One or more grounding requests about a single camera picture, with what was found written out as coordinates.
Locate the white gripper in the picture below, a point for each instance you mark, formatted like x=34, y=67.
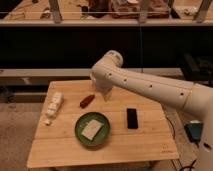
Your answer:
x=106, y=94

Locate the black smartphone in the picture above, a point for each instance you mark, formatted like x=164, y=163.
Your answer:
x=132, y=122

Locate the white block stack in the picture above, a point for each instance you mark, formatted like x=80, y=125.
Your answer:
x=56, y=102

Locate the white napkin on plate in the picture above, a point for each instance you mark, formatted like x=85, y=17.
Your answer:
x=91, y=129

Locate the wooden table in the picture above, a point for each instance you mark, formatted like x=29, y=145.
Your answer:
x=56, y=145

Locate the green round plate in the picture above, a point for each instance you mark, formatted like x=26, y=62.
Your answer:
x=102, y=134

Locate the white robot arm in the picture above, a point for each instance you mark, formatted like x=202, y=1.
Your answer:
x=189, y=97

